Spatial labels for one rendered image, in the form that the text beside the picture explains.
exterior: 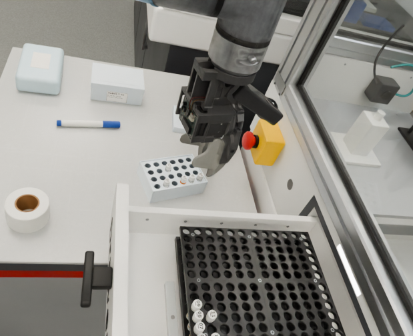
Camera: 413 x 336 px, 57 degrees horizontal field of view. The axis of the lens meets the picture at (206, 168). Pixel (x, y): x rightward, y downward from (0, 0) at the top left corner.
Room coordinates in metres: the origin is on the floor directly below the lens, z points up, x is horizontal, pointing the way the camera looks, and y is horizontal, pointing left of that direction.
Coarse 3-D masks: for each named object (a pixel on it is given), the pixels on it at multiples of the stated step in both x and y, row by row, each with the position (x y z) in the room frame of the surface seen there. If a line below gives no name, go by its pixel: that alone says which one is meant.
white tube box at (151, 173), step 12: (180, 156) 0.60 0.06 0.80; (192, 156) 0.61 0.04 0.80; (144, 168) 0.53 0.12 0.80; (156, 168) 0.54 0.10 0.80; (180, 168) 0.57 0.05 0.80; (192, 168) 0.58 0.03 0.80; (144, 180) 0.51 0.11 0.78; (156, 180) 0.51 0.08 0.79; (204, 180) 0.56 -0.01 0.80; (156, 192) 0.48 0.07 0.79; (168, 192) 0.50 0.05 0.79; (180, 192) 0.52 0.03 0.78; (192, 192) 0.54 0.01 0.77
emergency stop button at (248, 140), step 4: (248, 132) 0.64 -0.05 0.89; (244, 136) 0.64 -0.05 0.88; (248, 136) 0.63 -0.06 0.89; (252, 136) 0.63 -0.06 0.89; (244, 140) 0.63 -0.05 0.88; (248, 140) 0.63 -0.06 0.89; (252, 140) 0.63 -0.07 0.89; (244, 144) 0.63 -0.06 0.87; (248, 144) 0.62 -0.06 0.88; (252, 144) 0.62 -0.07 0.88; (244, 148) 0.63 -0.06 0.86; (248, 148) 0.62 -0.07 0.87
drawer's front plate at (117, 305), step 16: (128, 192) 0.35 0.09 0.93; (112, 208) 0.36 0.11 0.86; (128, 208) 0.32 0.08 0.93; (112, 224) 0.32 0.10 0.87; (128, 224) 0.30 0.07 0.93; (112, 240) 0.29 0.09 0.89; (128, 240) 0.27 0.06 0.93; (112, 256) 0.26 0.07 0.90; (128, 256) 0.25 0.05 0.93; (112, 288) 0.21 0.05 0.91; (112, 304) 0.19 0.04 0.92; (112, 320) 0.17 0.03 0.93
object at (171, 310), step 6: (168, 282) 0.28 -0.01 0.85; (168, 288) 0.27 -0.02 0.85; (174, 288) 0.28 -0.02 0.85; (168, 294) 0.26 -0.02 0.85; (174, 294) 0.27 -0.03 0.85; (168, 300) 0.26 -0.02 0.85; (174, 300) 0.26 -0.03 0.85; (168, 306) 0.25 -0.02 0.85; (174, 306) 0.25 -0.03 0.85; (168, 312) 0.24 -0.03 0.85; (174, 312) 0.24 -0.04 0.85; (168, 318) 0.23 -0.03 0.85; (174, 318) 0.23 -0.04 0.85; (168, 324) 0.22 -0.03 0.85; (174, 324) 0.23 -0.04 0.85; (168, 330) 0.22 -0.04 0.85; (174, 330) 0.22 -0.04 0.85
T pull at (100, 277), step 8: (88, 256) 0.24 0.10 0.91; (88, 264) 0.23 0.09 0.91; (88, 272) 0.22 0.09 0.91; (96, 272) 0.22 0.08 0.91; (104, 272) 0.23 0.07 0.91; (112, 272) 0.23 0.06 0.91; (88, 280) 0.21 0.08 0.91; (96, 280) 0.21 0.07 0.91; (104, 280) 0.22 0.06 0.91; (88, 288) 0.20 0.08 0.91; (96, 288) 0.21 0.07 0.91; (104, 288) 0.21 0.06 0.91; (88, 296) 0.19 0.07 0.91; (80, 304) 0.18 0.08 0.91; (88, 304) 0.18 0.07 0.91
